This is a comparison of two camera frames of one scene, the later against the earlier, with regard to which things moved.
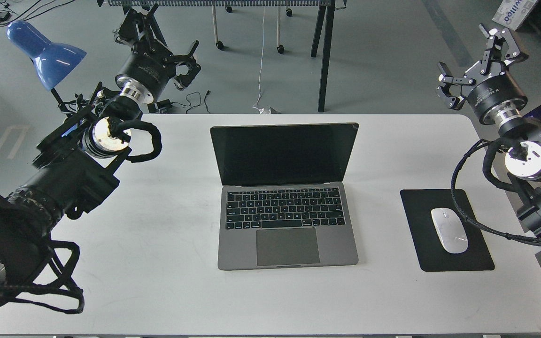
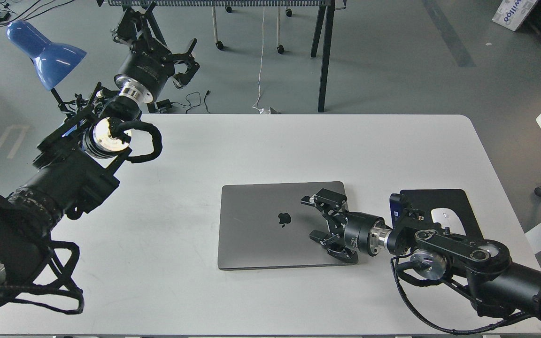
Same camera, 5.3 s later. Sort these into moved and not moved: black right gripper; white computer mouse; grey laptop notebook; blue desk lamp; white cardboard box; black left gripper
Moved: black right gripper; grey laptop notebook
Not moved: white computer mouse; black left gripper; blue desk lamp; white cardboard box
